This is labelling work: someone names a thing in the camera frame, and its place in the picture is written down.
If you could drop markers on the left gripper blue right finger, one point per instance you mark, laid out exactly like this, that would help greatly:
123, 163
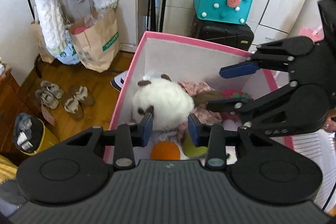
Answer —
194, 128

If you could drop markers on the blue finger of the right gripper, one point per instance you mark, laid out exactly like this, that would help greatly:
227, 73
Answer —
226, 105
241, 69

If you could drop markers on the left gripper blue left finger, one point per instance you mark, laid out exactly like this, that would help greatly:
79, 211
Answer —
145, 128

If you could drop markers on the floral pink scrunchie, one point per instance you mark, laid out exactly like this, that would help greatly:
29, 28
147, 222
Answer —
203, 115

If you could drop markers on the red strawberry plush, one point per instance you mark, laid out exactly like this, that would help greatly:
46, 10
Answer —
232, 93

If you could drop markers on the green plush ball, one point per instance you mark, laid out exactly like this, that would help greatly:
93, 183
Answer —
190, 150

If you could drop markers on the white brown plush dog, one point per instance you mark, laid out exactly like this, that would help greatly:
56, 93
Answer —
169, 104

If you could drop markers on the orange plush ball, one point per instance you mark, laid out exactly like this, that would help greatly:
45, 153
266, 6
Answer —
165, 150

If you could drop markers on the person's right hand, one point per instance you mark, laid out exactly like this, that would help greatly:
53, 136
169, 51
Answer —
330, 125

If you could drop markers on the black suitcase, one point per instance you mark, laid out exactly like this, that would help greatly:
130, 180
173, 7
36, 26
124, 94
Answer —
227, 34

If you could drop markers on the pink cardboard storage box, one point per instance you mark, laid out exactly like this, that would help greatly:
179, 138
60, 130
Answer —
186, 59

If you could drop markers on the pink paper shopping bag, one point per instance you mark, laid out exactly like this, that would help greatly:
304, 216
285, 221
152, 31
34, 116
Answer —
315, 35

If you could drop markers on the brown paper bag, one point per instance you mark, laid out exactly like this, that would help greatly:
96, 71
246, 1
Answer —
96, 39

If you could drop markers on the grey furry slippers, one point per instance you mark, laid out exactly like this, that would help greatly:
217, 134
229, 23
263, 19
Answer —
52, 95

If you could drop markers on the white knit pants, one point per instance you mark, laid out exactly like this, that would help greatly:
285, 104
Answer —
55, 16

